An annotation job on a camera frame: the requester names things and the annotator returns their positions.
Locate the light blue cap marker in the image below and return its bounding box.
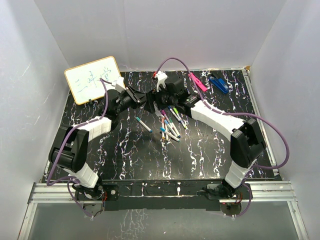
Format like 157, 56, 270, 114
162, 129, 181, 142

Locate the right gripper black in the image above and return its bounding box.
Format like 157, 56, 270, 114
144, 83, 178, 114

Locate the small whiteboard with writing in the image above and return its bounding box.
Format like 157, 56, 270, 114
64, 56, 121, 105

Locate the purple cap marker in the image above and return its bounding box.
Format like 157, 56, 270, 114
160, 110, 168, 120

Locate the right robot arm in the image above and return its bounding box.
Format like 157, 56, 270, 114
144, 75, 266, 199

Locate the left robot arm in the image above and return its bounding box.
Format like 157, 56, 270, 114
46, 86, 147, 200

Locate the black mounting base bar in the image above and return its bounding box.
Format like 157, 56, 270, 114
75, 179, 253, 213

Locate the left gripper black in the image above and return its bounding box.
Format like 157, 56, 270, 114
115, 86, 147, 115

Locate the pink utility knife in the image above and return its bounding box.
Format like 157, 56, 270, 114
188, 72, 208, 92

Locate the teal cap white marker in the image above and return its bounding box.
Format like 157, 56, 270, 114
136, 117, 153, 133

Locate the blue stapler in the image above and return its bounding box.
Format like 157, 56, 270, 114
209, 73, 229, 94

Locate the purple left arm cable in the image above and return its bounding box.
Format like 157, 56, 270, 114
46, 77, 118, 218

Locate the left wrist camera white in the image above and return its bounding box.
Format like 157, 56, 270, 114
112, 76, 126, 93

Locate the aluminium frame rail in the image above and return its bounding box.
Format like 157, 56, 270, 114
27, 181, 297, 204

